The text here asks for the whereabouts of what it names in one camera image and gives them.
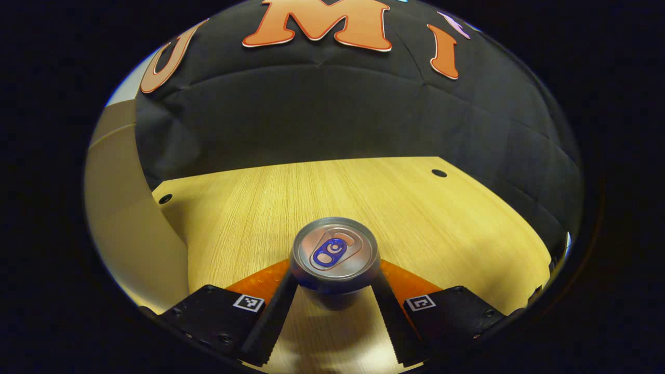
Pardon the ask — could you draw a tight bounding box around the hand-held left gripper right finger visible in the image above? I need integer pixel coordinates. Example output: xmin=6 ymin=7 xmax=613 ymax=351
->
xmin=370 ymin=259 xmax=512 ymax=368

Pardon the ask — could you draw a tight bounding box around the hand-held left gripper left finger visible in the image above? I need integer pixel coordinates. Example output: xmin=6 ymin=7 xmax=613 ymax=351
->
xmin=156 ymin=258 xmax=300 ymax=367

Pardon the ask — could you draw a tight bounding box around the blue silver pop can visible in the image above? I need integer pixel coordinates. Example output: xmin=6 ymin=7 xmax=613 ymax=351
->
xmin=289 ymin=217 xmax=381 ymax=311

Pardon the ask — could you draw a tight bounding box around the wooden desktop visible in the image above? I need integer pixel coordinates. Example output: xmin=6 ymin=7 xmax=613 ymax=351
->
xmin=151 ymin=156 xmax=552 ymax=374

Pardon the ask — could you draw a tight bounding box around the black backdrop cloth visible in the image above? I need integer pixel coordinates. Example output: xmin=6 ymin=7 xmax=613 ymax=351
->
xmin=134 ymin=0 xmax=583 ymax=250

